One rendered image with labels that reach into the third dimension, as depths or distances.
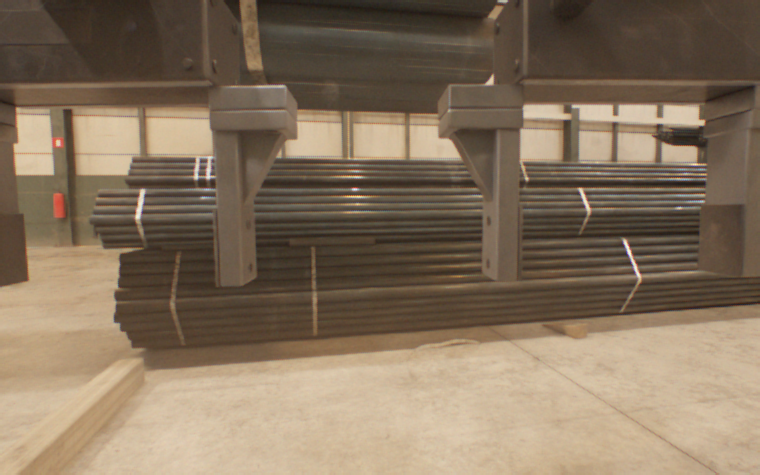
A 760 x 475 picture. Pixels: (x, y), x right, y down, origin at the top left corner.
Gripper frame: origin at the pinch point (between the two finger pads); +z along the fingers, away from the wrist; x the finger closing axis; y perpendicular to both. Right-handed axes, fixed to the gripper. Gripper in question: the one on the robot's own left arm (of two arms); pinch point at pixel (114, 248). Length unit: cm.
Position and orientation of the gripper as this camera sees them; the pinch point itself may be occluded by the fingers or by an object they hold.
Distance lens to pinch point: 25.4
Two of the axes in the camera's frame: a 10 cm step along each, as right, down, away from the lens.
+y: -0.3, -0.7, 10.0
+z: 0.1, 10.0, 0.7
